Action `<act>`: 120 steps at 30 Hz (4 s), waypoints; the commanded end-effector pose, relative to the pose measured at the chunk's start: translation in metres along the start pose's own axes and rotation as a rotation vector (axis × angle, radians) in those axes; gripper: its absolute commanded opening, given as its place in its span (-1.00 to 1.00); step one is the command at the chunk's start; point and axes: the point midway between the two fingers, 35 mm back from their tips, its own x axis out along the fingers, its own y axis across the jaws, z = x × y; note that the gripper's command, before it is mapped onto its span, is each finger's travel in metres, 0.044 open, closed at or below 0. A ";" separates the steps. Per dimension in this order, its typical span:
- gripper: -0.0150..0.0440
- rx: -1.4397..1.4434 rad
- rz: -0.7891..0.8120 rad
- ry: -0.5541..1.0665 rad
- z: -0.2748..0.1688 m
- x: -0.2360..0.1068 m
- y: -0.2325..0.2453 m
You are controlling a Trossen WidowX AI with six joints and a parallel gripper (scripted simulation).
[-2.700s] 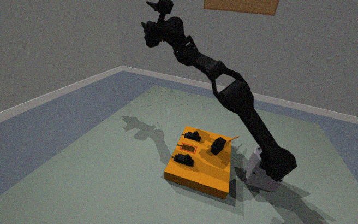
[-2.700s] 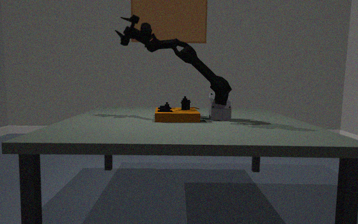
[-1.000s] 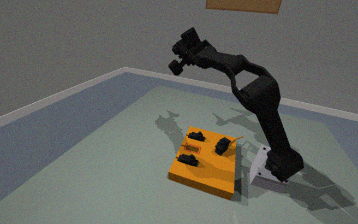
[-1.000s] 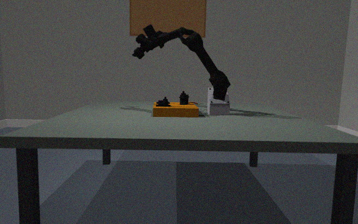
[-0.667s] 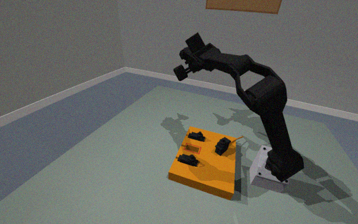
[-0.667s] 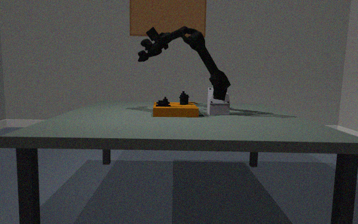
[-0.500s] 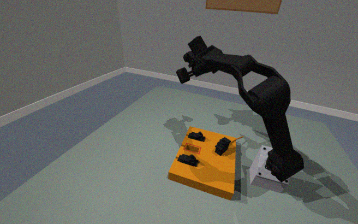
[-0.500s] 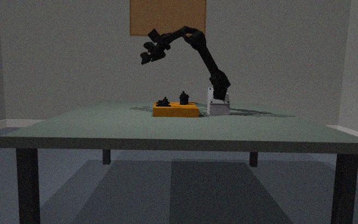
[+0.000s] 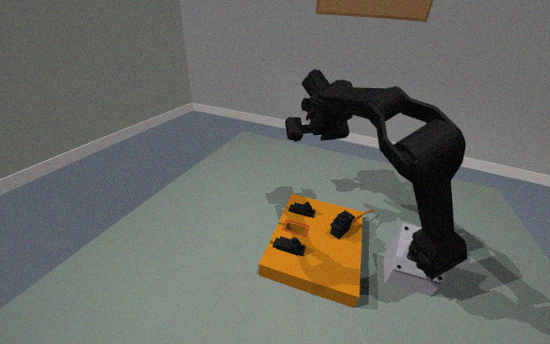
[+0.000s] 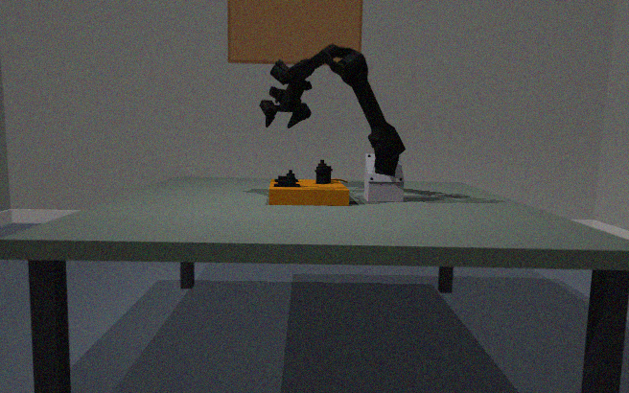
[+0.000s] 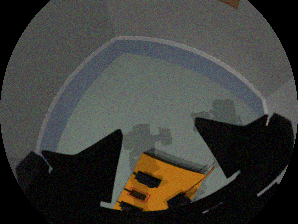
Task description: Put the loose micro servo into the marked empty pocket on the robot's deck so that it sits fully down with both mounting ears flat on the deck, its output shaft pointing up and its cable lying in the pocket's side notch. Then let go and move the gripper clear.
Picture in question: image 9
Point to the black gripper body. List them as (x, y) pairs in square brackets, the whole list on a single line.
[(295, 129)]

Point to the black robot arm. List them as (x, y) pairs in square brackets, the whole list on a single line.
[(428, 158)]

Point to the orange flat rectangular deck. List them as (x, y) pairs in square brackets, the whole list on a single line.
[(304, 255)]

